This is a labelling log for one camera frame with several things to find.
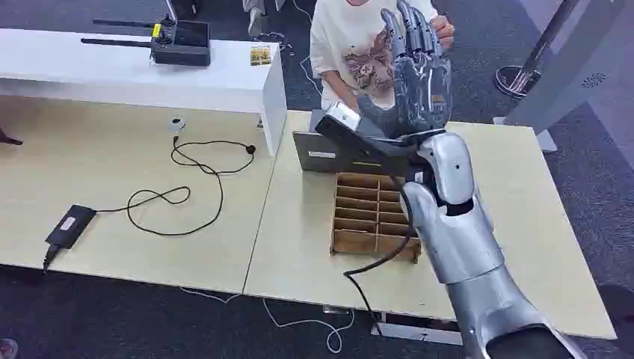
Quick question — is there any wooden card box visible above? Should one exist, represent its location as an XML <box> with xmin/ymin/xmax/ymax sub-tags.
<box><xmin>330</xmin><ymin>171</ymin><xmax>423</xmax><ymax>265</ymax></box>

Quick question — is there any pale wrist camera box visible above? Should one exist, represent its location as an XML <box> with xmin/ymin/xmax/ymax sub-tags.
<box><xmin>324</xmin><ymin>101</ymin><xmax>363</xmax><ymax>132</ymax></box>

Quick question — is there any yellow picture card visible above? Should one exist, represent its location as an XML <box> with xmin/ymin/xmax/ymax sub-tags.
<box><xmin>250</xmin><ymin>45</ymin><xmax>272</xmax><ymax>67</ymax></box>

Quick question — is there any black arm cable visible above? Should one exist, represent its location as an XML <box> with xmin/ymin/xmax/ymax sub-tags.
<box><xmin>342</xmin><ymin>173</ymin><xmax>417</xmax><ymax>338</ymax></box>

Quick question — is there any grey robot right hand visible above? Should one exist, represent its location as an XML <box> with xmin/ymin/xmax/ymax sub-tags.
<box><xmin>356</xmin><ymin>0</ymin><xmax>452</xmax><ymax>142</ymax></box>

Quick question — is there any black router with antennas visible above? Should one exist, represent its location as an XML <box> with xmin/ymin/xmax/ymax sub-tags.
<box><xmin>80</xmin><ymin>12</ymin><xmax>212</xmax><ymax>68</ymax></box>

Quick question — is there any person's shoe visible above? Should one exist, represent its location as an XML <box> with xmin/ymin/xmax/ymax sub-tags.
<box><xmin>242</xmin><ymin>0</ymin><xmax>286</xmax><ymax>38</ymax></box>

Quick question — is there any black power adapter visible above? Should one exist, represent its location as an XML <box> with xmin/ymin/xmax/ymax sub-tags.
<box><xmin>44</xmin><ymin>204</ymin><xmax>97</xmax><ymax>251</ymax></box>

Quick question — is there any person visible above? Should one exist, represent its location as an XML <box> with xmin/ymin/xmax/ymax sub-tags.
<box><xmin>309</xmin><ymin>0</ymin><xmax>455</xmax><ymax>112</ymax></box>

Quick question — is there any short black plug cable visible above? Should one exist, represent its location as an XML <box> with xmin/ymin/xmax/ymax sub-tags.
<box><xmin>42</xmin><ymin>245</ymin><xmax>63</xmax><ymax>276</ymax></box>

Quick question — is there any white floor cable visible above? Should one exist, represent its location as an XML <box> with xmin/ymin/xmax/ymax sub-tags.
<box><xmin>178</xmin><ymin>286</ymin><xmax>356</xmax><ymax>355</ymax></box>

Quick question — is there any round black pole base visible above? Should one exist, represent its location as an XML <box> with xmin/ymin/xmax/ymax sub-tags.
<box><xmin>494</xmin><ymin>64</ymin><xmax>544</xmax><ymax>100</ymax></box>

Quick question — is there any grey laptop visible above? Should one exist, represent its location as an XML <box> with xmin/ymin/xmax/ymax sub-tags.
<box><xmin>292</xmin><ymin>108</ymin><xmax>414</xmax><ymax>175</ymax></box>

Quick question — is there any long black power cable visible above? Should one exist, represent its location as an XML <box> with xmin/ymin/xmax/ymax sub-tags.
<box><xmin>93</xmin><ymin>136</ymin><xmax>257</xmax><ymax>237</ymax></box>

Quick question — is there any white bench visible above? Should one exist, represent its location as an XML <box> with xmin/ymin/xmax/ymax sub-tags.
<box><xmin>0</xmin><ymin>28</ymin><xmax>289</xmax><ymax>158</ymax></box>

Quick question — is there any person's left hand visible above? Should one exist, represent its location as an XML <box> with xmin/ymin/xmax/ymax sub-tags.
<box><xmin>429</xmin><ymin>14</ymin><xmax>455</xmax><ymax>51</ymax></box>

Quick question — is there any metal desk foot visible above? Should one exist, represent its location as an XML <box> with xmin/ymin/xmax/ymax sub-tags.
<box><xmin>371</xmin><ymin>312</ymin><xmax>464</xmax><ymax>346</ymax></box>

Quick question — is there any large grey stand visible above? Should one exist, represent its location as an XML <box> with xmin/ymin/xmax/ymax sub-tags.
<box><xmin>493</xmin><ymin>0</ymin><xmax>634</xmax><ymax>153</ymax></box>

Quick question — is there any thin white hanging cable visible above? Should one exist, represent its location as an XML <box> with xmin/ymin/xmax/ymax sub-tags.
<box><xmin>292</xmin><ymin>0</ymin><xmax>324</xmax><ymax>97</ymax></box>

